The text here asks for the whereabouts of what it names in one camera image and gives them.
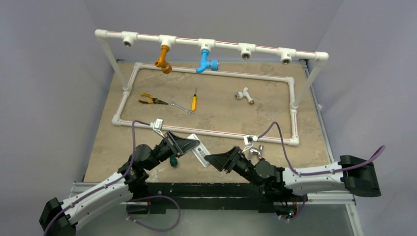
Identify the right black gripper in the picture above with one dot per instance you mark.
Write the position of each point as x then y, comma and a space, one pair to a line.
234, 159

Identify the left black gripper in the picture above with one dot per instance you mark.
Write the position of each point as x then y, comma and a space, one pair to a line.
180, 145

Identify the white remote control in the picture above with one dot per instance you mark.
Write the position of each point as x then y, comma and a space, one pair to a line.
200, 151

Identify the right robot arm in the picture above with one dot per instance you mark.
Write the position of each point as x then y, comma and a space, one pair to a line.
352, 174

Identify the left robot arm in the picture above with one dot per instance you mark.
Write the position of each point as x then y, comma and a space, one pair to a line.
128, 183

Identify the green stubby screwdriver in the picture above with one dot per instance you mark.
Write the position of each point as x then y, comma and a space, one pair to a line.
173, 161

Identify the chrome metal faucet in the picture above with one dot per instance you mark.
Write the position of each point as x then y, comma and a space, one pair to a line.
256, 152

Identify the silver wrench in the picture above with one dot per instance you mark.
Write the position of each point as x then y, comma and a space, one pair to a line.
180, 107

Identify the yellow screwdriver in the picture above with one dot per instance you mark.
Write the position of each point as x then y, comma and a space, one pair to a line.
194, 101

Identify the white plastic faucet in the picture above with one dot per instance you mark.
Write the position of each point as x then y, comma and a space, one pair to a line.
244, 94

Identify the orange plastic faucet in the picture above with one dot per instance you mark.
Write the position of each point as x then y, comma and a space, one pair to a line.
161, 63

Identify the blue plastic faucet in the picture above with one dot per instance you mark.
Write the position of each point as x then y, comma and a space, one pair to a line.
213, 65

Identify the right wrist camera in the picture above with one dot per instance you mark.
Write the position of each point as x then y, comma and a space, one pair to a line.
249, 142

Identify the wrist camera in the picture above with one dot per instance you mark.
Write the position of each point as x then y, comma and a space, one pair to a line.
156, 126
249, 142

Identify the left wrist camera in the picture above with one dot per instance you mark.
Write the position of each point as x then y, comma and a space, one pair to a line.
156, 126

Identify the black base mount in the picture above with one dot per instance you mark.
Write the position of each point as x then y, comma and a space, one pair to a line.
159, 197

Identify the yellow handled pliers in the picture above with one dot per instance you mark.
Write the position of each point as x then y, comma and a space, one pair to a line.
152, 100

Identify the white PVC pipe frame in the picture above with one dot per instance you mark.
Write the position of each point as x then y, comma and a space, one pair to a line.
285, 55

